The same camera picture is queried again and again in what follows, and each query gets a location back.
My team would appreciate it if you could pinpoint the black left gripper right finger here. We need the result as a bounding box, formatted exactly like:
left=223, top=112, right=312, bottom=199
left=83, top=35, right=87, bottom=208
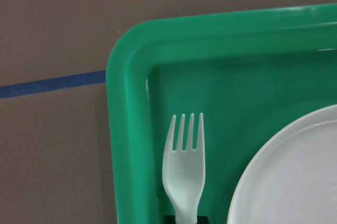
left=197, top=216, right=210, bottom=224

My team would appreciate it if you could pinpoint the pale translucent plastic fork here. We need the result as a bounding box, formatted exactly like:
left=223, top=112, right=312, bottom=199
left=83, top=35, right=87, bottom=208
left=162, top=113, right=206, bottom=223

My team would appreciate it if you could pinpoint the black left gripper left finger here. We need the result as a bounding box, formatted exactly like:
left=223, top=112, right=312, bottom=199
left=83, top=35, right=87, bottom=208
left=163, top=215, right=176, bottom=224

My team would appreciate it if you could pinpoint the green plastic tray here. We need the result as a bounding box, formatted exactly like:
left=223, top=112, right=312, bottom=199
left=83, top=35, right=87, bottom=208
left=106, top=4, right=336, bottom=223

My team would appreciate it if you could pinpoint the white round plate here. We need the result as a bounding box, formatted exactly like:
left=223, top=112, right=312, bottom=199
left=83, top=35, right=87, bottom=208
left=227, top=105, right=336, bottom=223

